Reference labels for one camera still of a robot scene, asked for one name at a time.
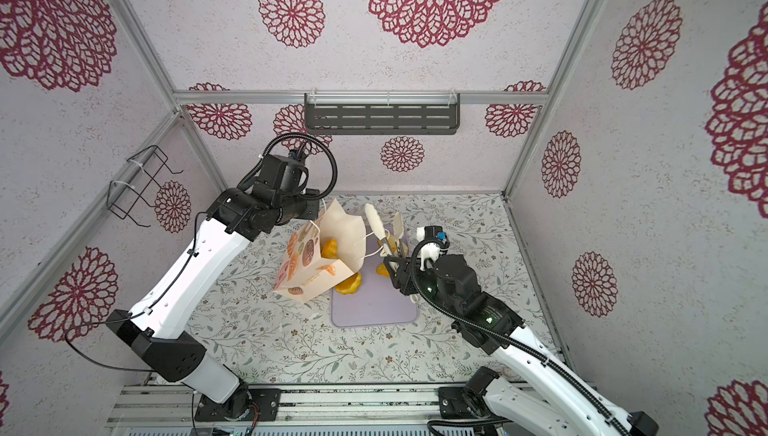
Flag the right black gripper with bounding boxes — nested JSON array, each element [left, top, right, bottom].
[[386, 254, 464, 323]]

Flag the oval golden bread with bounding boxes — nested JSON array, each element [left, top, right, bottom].
[[376, 263, 396, 277]]

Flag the printed paper bag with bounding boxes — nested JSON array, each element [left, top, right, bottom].
[[273, 200, 374, 304]]

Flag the orange elongated bread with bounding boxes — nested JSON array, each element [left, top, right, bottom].
[[321, 238, 338, 259]]

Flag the metal tongs with white tips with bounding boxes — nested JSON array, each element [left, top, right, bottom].
[[364, 203, 419, 304]]

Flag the small yellow croissant piece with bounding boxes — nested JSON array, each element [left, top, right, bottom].
[[334, 273, 362, 295]]

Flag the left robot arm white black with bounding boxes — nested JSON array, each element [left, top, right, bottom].
[[106, 151, 319, 406]]

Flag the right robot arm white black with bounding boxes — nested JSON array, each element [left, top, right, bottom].
[[380, 226, 659, 435]]

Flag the lavender tray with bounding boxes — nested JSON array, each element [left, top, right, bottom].
[[330, 255, 419, 328]]

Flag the floral table mat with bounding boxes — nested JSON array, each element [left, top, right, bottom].
[[187, 194, 561, 384]]

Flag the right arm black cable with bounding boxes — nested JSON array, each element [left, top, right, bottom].
[[407, 237, 631, 436]]

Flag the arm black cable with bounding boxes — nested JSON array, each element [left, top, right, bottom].
[[62, 213, 208, 374], [407, 237, 631, 436]]

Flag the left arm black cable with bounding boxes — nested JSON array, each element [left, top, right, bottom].
[[62, 213, 208, 374]]

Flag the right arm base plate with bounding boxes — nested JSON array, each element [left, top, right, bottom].
[[437, 366, 499, 420]]

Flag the black wire wall rack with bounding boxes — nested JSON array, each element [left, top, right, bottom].
[[105, 145, 183, 229]]

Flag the grey wall shelf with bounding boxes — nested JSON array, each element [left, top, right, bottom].
[[304, 93, 461, 136]]

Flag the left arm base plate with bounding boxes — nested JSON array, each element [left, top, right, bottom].
[[194, 388, 282, 423]]

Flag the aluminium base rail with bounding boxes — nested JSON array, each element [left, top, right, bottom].
[[105, 382, 465, 430]]

